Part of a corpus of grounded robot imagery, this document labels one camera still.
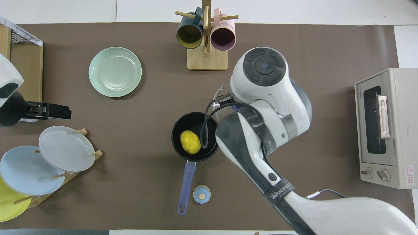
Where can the wooden mug tree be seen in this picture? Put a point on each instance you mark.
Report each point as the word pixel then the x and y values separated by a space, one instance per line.
pixel 207 60

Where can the beige toaster oven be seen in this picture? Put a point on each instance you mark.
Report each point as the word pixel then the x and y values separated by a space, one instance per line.
pixel 398 130

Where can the pink ribbed mug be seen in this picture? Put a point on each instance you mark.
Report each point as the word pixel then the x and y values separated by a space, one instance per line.
pixel 223 39

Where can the mint green plate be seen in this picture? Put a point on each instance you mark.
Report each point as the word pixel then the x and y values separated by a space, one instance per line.
pixel 115 71

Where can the light blue plate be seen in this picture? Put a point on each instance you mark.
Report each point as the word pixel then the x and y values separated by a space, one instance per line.
pixel 27 171

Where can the wooden plate rack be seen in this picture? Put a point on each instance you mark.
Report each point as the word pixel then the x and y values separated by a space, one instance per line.
pixel 70 176

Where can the dark teal mug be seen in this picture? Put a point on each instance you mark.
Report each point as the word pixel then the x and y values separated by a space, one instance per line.
pixel 189 36

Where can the brown table mat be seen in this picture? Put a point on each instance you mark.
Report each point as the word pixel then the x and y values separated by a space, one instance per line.
pixel 294 49

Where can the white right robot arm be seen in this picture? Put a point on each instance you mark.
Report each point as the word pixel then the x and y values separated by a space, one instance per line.
pixel 271 98

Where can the wooden shelf board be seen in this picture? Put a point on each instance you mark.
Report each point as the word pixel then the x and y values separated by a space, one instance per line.
pixel 27 71
pixel 4 42

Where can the white checked cloth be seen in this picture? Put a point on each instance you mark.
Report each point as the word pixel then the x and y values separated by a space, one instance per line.
pixel 13 27

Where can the glass lid with blue knob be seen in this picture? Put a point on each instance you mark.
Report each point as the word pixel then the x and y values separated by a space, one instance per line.
pixel 220 89

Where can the grey plate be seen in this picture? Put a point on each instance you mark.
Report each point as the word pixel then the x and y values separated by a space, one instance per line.
pixel 67 148

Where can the small blue white knob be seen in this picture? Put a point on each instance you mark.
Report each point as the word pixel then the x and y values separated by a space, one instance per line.
pixel 201 194

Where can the yellow potato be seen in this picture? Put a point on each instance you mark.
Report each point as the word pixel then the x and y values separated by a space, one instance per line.
pixel 190 142

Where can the dark blue saucepan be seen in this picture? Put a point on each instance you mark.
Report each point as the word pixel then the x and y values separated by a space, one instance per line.
pixel 187 176

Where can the yellow plate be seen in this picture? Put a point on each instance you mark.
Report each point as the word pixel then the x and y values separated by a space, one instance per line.
pixel 9 205

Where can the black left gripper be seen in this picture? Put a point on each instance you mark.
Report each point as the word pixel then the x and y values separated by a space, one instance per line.
pixel 13 111

